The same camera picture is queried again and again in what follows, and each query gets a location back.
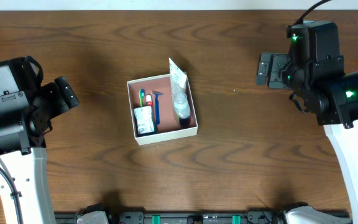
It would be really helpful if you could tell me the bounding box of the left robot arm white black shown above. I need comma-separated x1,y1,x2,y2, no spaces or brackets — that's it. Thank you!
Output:
0,56,79,223

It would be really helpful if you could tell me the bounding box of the green white soap bar pack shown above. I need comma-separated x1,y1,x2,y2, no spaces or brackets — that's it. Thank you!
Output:
134,106,156,136

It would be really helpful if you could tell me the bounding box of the white bamboo print lotion tube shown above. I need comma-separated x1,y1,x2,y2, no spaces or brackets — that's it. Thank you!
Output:
168,58,188,93

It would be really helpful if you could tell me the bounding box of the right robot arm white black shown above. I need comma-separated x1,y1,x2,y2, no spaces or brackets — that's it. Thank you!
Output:
256,52,358,223

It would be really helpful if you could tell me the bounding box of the white box pink interior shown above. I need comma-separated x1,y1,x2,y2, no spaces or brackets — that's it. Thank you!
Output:
127,74,198,146

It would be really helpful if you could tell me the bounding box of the red green toothpaste tube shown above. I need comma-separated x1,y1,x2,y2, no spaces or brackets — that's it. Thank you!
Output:
146,95,157,124

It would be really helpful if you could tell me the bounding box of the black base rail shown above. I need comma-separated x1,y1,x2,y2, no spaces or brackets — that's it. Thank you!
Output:
54,203,352,224

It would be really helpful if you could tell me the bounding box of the blue disposable razor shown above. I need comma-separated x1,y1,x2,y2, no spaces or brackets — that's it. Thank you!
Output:
152,91,164,125

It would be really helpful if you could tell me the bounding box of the green toothbrush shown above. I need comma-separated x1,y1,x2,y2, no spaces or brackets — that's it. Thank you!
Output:
139,89,145,107

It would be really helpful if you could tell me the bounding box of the clear spray bottle dark base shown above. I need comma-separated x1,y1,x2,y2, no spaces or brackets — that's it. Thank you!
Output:
172,92,191,128

